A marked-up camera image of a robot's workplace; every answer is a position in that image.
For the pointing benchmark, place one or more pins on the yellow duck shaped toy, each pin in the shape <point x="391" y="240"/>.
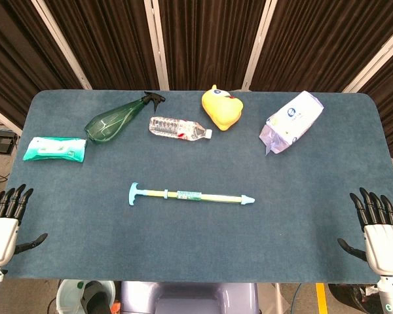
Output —
<point x="222" y="109"/>

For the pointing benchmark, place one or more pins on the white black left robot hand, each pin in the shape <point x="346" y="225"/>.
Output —
<point x="1" y="237"/>

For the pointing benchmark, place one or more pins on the blue felt table mat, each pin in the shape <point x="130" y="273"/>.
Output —
<point x="196" y="238"/>

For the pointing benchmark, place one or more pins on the white plastic bucket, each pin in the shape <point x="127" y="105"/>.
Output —
<point x="67" y="296"/>

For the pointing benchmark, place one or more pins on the green spray bottle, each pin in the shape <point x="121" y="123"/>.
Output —
<point x="109" y="124"/>

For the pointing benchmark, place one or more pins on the black slipper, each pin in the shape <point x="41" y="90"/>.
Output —
<point x="96" y="299"/>

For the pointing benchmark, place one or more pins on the white purple tissue pack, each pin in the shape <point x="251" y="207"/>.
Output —
<point x="291" y="126"/>

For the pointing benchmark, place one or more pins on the clear plastic water bottle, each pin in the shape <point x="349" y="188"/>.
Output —
<point x="177" y="128"/>

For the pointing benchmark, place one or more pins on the lavender robot torso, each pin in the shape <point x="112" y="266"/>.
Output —
<point x="190" y="297"/>

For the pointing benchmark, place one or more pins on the dark brown curtain panel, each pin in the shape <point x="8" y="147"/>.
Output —
<point x="209" y="42"/>
<point x="111" y="42"/>
<point x="391" y="111"/>
<point x="324" y="42"/>
<point x="16" y="55"/>

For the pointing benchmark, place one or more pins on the green wet wipes pack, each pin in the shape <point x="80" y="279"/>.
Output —
<point x="54" y="149"/>

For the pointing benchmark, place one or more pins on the yellow blue water squirter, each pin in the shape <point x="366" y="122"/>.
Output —
<point x="188" y="195"/>

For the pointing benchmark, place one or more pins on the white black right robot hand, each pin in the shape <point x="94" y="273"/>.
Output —
<point x="384" y="245"/>

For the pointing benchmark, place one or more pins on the black electronics box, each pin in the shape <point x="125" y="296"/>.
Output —
<point x="1" y="140"/>

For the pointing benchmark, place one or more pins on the white frame post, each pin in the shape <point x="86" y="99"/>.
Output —
<point x="60" y="45"/>
<point x="375" y="59"/>
<point x="3" y="119"/>
<point x="258" y="45"/>
<point x="157" y="45"/>

